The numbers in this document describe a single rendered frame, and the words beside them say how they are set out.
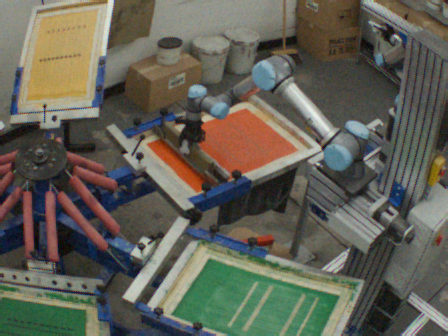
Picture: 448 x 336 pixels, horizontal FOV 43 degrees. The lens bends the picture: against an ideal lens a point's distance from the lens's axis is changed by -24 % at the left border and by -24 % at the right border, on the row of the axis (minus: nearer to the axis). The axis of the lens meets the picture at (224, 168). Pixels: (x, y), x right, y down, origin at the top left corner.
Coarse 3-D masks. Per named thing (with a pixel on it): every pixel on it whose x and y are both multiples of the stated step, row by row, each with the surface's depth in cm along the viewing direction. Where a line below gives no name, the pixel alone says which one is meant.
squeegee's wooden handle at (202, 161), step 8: (168, 128) 331; (168, 136) 333; (176, 136) 328; (176, 144) 330; (192, 144) 322; (192, 152) 321; (200, 152) 319; (192, 160) 323; (200, 160) 318; (208, 160) 315; (200, 168) 320; (208, 168) 315
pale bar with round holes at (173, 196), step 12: (108, 132) 330; (120, 132) 328; (120, 144) 322; (132, 144) 322; (144, 156) 315; (156, 168) 310; (156, 180) 303; (168, 192) 298; (180, 192) 299; (180, 204) 293
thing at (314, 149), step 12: (252, 96) 373; (264, 108) 366; (276, 120) 361; (288, 120) 359; (144, 132) 339; (288, 132) 357; (300, 132) 352; (312, 144) 345; (300, 156) 336; (312, 156) 340; (276, 168) 327; (288, 168) 331; (168, 180) 312; (252, 180) 318; (264, 180) 324
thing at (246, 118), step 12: (216, 120) 358; (228, 120) 359; (240, 120) 360; (252, 120) 361; (180, 132) 347; (252, 132) 353; (156, 144) 338; (204, 144) 341; (168, 156) 331; (180, 156) 332
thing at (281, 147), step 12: (264, 132) 354; (276, 132) 355; (276, 144) 347; (288, 144) 348; (216, 156) 335; (264, 156) 339; (276, 156) 340; (180, 168) 325; (192, 168) 326; (228, 168) 329; (240, 168) 330; (252, 168) 331; (192, 180) 320; (204, 180) 321
